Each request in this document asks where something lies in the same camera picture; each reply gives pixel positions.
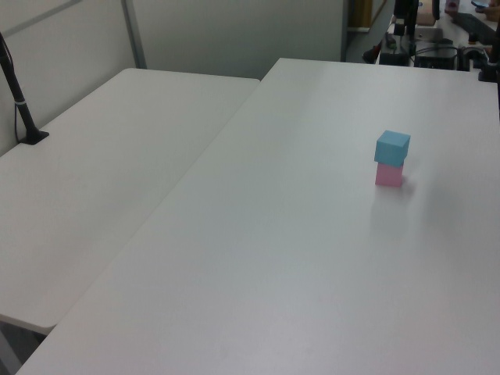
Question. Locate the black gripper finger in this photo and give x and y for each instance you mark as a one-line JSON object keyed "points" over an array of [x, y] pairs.
{"points": [[403, 30], [397, 30]]}

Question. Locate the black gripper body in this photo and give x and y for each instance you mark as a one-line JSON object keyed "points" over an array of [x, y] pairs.
{"points": [[401, 9]]}

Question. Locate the blue cube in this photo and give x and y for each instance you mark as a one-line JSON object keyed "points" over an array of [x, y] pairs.
{"points": [[390, 148]]}

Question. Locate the pink cube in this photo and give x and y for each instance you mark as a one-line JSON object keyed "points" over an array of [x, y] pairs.
{"points": [[388, 175]]}

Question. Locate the small black device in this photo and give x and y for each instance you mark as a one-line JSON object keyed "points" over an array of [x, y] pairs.
{"points": [[393, 58]]}

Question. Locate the yellow board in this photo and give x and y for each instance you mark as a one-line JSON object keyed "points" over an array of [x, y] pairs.
{"points": [[359, 13]]}

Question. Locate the black equipment box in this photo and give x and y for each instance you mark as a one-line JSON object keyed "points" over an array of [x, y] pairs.
{"points": [[435, 58]]}

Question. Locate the dark grey bar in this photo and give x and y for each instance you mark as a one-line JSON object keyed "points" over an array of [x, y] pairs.
{"points": [[478, 27]]}

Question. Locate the black table clamp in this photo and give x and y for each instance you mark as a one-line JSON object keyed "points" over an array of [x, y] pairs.
{"points": [[490, 68]]}

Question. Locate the black camera stand pole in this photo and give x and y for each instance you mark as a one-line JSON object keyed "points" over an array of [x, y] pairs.
{"points": [[17, 97]]}

